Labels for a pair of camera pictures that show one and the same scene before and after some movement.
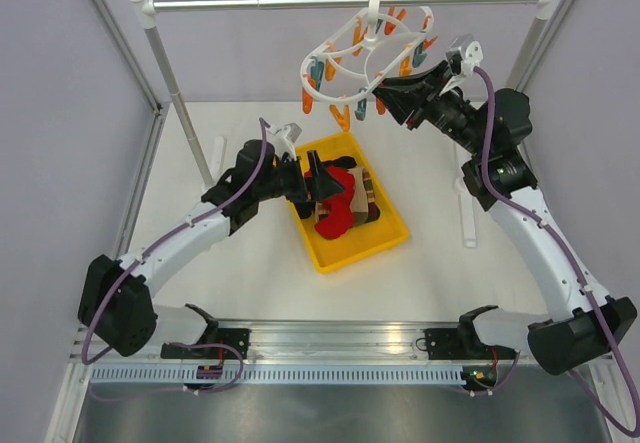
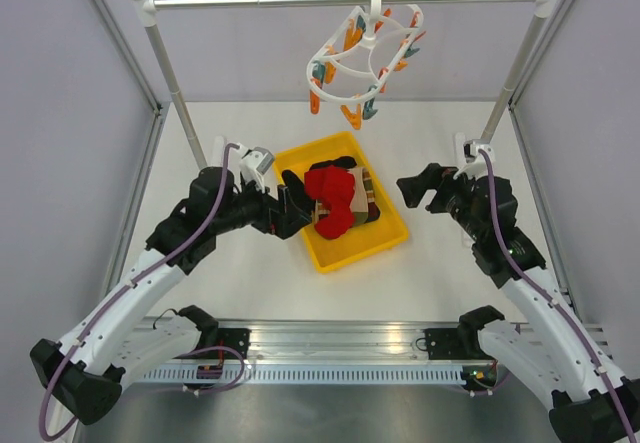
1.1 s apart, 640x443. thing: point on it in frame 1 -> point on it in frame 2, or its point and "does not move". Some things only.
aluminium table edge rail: x=347 y=340 does not move
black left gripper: x=322 y=184 -> x=277 y=216
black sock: x=341 y=161 does not move
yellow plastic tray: x=362 y=241 does not move
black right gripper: x=406 y=93 -> x=413 y=188
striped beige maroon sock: x=363 y=204 does not move
